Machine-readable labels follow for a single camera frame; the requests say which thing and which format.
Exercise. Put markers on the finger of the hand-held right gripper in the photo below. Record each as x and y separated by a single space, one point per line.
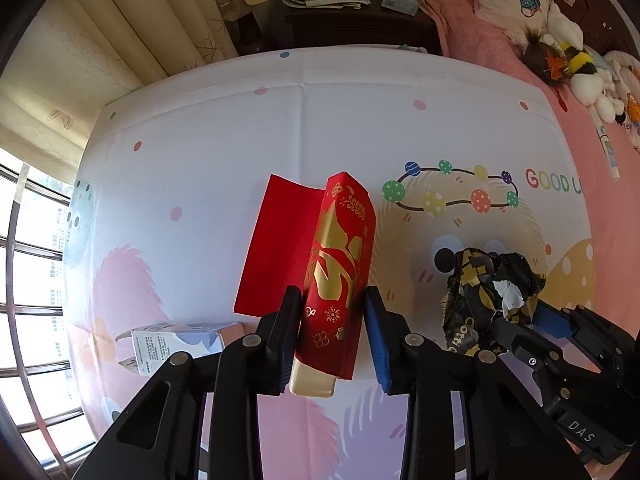
550 317
520 345

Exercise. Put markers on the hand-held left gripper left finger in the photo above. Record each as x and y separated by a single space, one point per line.
285 340

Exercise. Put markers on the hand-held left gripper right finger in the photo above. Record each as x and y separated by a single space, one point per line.
380 340

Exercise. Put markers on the black gold bag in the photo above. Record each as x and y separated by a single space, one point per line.
470 285

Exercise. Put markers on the red gold box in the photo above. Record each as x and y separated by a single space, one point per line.
335 270

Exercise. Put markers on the red paper sheet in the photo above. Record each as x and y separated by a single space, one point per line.
280 245

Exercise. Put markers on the small white box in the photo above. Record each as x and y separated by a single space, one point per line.
170 345

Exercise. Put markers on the white tube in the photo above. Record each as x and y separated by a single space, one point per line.
606 145

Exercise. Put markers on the cartoon printed mat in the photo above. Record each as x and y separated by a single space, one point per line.
200 160

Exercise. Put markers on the white plush toy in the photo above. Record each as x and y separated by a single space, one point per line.
607 100
562 22

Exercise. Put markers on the metal window grille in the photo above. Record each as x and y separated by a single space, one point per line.
30 310

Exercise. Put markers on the brown plush toy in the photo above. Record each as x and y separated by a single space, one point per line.
542 57

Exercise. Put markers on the pink bed sheet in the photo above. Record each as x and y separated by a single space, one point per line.
500 50

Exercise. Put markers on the dark wooden headboard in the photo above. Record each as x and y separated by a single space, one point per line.
600 20

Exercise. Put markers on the dark wooden nightstand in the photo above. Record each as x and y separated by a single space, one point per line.
350 30

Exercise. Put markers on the cream leaf print curtain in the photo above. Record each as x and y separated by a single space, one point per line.
100 35

